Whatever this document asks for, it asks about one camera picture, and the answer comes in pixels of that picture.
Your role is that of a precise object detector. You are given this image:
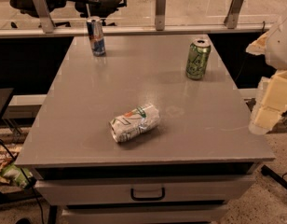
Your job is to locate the right metal glass bracket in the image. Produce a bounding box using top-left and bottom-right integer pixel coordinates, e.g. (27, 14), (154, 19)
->
(224, 0), (244, 29)

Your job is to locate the black hanging cable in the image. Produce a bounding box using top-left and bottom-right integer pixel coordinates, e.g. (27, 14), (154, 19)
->
(234, 21), (267, 83)

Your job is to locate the middle metal glass bracket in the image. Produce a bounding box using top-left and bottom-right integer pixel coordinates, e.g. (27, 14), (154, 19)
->
(155, 0), (166, 31)

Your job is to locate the green soda can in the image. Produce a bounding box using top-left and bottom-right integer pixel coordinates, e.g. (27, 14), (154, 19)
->
(185, 38), (212, 80)

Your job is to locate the lower grey drawer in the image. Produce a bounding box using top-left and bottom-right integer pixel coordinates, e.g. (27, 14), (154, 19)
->
(61, 205), (227, 224)

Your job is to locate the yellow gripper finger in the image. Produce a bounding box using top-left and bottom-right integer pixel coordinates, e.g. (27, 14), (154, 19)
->
(249, 70), (287, 135)
(246, 32), (269, 55)

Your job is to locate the grey drawer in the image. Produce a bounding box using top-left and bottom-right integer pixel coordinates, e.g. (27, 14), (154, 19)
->
(36, 175), (254, 205)
(61, 205), (227, 224)

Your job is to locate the dark side table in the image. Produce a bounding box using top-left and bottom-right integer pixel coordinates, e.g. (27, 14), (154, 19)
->
(0, 88), (14, 120)

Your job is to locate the blue energy drink can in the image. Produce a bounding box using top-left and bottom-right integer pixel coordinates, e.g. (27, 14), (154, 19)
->
(87, 16), (106, 56)

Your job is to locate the green chip bag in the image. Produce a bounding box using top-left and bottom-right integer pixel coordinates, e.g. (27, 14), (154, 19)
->
(0, 163), (34, 189)

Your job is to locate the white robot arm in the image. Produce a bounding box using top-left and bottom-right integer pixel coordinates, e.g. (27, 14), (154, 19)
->
(246, 9), (287, 135)

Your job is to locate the upper grey drawer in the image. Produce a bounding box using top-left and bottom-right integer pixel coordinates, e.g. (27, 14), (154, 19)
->
(36, 175), (254, 205)

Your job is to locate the left metal glass bracket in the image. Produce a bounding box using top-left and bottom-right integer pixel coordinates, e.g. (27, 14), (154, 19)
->
(33, 0), (54, 34)

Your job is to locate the metal glass bracket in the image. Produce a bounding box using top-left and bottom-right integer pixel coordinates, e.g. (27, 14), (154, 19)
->
(33, 0), (54, 34)
(224, 0), (244, 29)
(155, 0), (166, 31)

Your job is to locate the black floor cable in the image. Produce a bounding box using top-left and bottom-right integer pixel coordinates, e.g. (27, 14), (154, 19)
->
(0, 133), (46, 224)

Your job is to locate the white crushed soda can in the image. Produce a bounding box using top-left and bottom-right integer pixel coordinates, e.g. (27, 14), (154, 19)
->
(109, 103), (160, 143)

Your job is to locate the black drawer handle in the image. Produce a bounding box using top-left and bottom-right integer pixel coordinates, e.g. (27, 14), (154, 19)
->
(130, 188), (166, 202)

